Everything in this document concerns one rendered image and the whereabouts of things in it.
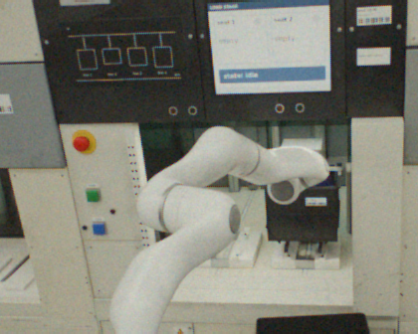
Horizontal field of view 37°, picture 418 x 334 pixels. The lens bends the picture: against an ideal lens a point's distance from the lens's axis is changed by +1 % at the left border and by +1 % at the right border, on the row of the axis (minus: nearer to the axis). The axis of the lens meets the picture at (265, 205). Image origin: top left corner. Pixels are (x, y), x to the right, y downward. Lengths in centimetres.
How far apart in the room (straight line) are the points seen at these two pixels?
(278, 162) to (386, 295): 47
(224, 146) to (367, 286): 60
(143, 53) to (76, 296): 76
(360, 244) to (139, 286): 67
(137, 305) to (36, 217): 79
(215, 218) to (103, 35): 63
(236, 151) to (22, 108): 66
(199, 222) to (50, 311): 93
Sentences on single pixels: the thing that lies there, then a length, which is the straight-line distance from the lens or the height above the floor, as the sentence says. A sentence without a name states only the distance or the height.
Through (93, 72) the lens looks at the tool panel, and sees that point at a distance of 164.
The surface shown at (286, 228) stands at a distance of 186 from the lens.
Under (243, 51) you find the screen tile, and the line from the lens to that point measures 151.
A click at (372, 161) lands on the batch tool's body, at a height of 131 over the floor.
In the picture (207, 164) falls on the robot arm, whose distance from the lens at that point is 126.
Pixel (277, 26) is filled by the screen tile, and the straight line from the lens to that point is 149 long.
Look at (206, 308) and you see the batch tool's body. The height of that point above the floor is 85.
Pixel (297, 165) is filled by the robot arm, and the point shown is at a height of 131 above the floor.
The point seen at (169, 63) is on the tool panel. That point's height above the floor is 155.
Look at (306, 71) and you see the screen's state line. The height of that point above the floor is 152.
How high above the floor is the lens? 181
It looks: 23 degrees down
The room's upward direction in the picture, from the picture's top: 4 degrees counter-clockwise
